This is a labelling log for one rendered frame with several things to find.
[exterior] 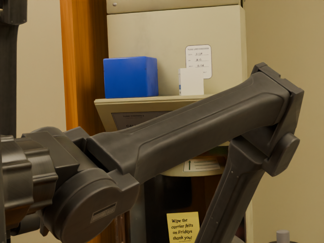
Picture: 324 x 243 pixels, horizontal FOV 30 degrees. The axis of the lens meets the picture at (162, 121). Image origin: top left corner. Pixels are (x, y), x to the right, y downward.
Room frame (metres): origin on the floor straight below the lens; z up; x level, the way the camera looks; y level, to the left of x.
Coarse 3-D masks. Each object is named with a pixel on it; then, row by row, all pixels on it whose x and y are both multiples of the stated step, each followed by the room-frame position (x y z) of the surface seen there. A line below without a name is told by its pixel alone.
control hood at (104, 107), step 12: (156, 96) 1.35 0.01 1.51; (168, 96) 1.31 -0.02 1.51; (180, 96) 1.30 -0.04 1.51; (192, 96) 1.30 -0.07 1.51; (204, 96) 1.29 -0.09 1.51; (96, 108) 1.36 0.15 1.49; (108, 108) 1.35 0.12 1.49; (120, 108) 1.35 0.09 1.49; (132, 108) 1.34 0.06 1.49; (144, 108) 1.34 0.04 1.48; (156, 108) 1.33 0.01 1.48; (168, 108) 1.33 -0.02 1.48; (108, 120) 1.38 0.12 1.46
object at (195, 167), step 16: (192, 160) 1.40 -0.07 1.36; (208, 160) 1.39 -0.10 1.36; (224, 160) 1.38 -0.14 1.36; (160, 176) 1.42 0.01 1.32; (176, 176) 1.41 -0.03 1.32; (192, 176) 1.40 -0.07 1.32; (208, 176) 1.39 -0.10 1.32; (144, 192) 1.43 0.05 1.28; (160, 192) 1.42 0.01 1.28; (176, 192) 1.41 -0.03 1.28; (192, 192) 1.40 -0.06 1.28; (208, 192) 1.39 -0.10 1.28; (144, 208) 1.43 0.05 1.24; (160, 208) 1.42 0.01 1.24; (176, 208) 1.41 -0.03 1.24; (192, 208) 1.40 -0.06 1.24; (128, 224) 1.44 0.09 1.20; (144, 224) 1.43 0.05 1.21; (160, 224) 1.42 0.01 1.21; (240, 224) 1.37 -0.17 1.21; (128, 240) 1.44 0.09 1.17; (144, 240) 1.43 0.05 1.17; (160, 240) 1.42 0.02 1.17
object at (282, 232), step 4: (276, 232) 1.29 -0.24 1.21; (280, 232) 1.28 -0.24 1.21; (284, 232) 1.28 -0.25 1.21; (288, 232) 1.28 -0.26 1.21; (276, 236) 1.29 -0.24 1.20; (280, 236) 1.28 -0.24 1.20; (284, 236) 1.27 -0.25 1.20; (288, 236) 1.28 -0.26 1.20; (280, 240) 1.28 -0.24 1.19; (284, 240) 1.27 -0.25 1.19; (288, 240) 1.28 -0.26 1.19
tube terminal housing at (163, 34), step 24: (120, 24) 1.45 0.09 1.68; (144, 24) 1.44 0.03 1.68; (168, 24) 1.42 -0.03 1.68; (192, 24) 1.41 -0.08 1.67; (216, 24) 1.40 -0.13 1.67; (240, 24) 1.38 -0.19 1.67; (120, 48) 1.45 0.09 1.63; (144, 48) 1.44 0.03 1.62; (168, 48) 1.42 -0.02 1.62; (216, 48) 1.40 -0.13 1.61; (240, 48) 1.38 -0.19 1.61; (168, 72) 1.42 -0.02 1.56; (216, 72) 1.40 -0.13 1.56; (240, 72) 1.38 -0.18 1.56
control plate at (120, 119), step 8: (120, 112) 1.36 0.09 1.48; (128, 112) 1.35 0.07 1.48; (136, 112) 1.35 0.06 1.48; (144, 112) 1.34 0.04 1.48; (152, 112) 1.34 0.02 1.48; (160, 112) 1.34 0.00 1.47; (168, 112) 1.33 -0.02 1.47; (120, 120) 1.38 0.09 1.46; (128, 120) 1.37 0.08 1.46; (136, 120) 1.37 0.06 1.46; (144, 120) 1.36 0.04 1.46; (120, 128) 1.40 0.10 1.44
